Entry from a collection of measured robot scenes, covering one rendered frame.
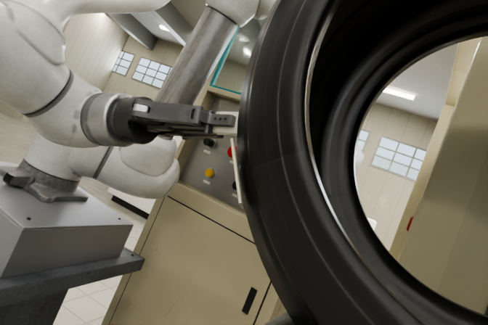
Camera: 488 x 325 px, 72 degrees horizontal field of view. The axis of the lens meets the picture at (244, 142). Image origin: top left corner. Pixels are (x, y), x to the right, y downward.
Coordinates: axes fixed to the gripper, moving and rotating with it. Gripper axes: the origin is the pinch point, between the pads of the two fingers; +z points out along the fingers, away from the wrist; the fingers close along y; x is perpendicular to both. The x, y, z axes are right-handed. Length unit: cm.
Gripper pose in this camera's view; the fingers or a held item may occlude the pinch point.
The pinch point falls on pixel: (238, 123)
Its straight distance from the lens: 45.2
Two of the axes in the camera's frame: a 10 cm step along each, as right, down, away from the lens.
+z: 8.8, 0.6, -4.6
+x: -1.7, 9.7, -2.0
